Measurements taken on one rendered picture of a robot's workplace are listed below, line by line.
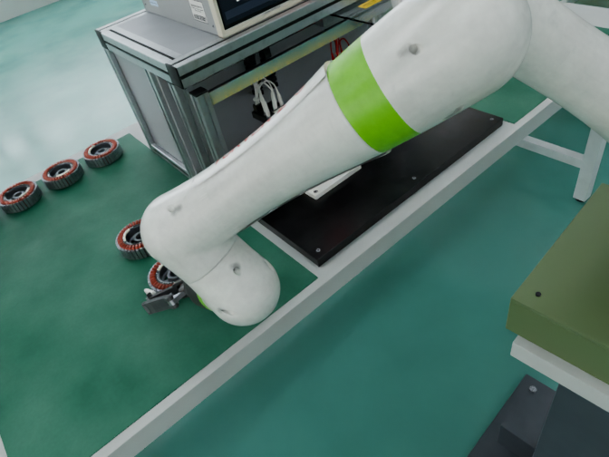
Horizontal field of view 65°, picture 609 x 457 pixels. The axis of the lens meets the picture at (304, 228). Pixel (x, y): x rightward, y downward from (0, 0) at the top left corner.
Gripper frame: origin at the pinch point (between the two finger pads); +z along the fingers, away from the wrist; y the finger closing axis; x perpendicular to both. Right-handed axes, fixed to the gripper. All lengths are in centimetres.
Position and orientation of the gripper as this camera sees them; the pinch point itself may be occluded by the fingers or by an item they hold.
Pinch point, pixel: (176, 275)
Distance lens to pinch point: 105.5
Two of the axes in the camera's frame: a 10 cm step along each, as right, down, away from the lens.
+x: 5.1, 8.2, 2.8
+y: -6.9, 5.8, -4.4
